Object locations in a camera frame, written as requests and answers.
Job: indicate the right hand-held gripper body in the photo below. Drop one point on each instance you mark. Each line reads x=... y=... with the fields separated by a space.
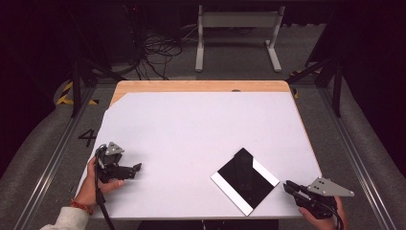
x=322 y=199

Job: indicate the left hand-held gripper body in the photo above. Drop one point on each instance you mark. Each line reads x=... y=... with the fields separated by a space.
x=111 y=171

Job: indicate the black folding box white edges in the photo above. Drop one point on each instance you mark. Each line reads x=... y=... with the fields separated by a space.
x=244 y=180

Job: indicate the person's right hand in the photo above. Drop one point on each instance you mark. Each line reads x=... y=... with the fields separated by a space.
x=319 y=223

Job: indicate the person's left hand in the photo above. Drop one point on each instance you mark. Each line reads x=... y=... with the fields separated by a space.
x=91 y=191

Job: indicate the white paper sheet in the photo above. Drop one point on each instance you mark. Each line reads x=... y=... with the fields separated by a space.
x=198 y=127

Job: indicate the yellow black hazard tape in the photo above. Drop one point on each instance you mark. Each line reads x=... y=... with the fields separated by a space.
x=65 y=94

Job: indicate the black metal stand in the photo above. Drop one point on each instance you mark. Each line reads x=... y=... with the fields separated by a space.
x=335 y=83
x=76 y=86

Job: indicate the wooden table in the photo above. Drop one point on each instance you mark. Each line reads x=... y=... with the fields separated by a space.
x=198 y=85

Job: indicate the white metal stand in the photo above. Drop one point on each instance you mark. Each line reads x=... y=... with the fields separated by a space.
x=237 y=20

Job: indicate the aluminium floor rail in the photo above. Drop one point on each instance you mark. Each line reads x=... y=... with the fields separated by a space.
x=354 y=153
x=51 y=163

